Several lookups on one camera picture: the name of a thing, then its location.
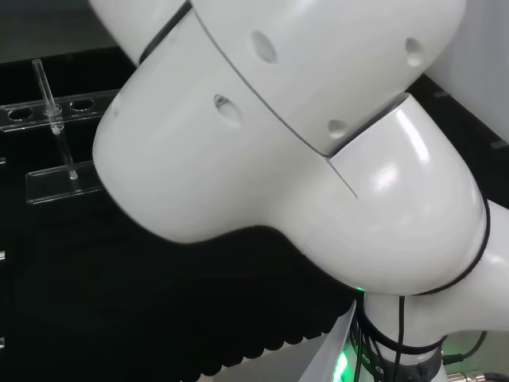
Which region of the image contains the clear funnel stand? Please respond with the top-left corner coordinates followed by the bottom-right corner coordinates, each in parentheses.
top-left (0, 58), bottom-right (120, 206)

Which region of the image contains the black bench cloth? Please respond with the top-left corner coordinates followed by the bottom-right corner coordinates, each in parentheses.
top-left (0, 45), bottom-right (509, 382)

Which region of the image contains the black cable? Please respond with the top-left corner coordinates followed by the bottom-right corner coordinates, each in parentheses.
top-left (352, 294), bottom-right (488, 382)

